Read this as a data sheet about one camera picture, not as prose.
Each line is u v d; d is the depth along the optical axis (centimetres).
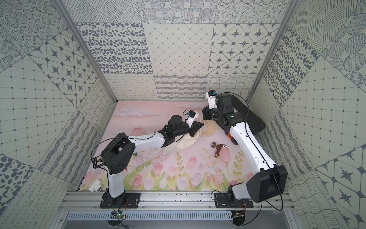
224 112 57
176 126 69
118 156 51
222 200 73
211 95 67
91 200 75
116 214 71
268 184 39
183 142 84
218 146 93
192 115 73
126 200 73
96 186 76
